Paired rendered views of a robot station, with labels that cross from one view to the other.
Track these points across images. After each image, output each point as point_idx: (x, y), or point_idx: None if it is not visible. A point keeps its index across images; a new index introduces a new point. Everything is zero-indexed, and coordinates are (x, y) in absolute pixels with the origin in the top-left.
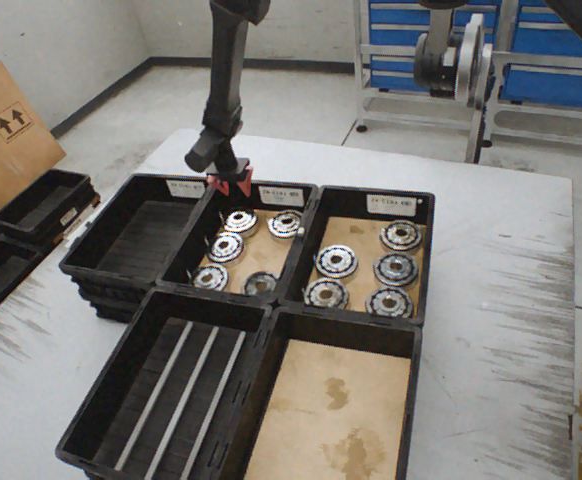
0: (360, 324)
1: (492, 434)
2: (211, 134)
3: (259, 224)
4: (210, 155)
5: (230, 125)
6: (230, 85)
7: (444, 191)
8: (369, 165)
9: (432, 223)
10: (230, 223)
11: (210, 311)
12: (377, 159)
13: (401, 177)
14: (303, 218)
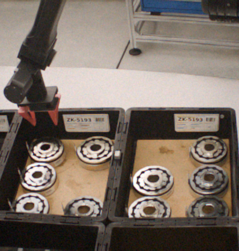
0: (188, 227)
1: None
2: (27, 66)
3: (65, 153)
4: (27, 86)
5: (47, 56)
6: (55, 21)
7: (236, 107)
8: (162, 87)
9: (236, 134)
10: (38, 153)
11: (41, 235)
12: (169, 80)
13: (195, 97)
14: (116, 142)
